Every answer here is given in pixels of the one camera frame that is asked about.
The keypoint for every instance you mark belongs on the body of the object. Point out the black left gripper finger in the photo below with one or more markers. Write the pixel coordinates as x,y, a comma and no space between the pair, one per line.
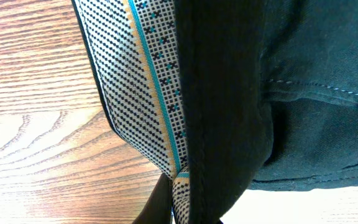
158,208

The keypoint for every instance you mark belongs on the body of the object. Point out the black shorts patterned lining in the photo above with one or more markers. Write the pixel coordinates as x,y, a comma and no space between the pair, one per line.
225,96

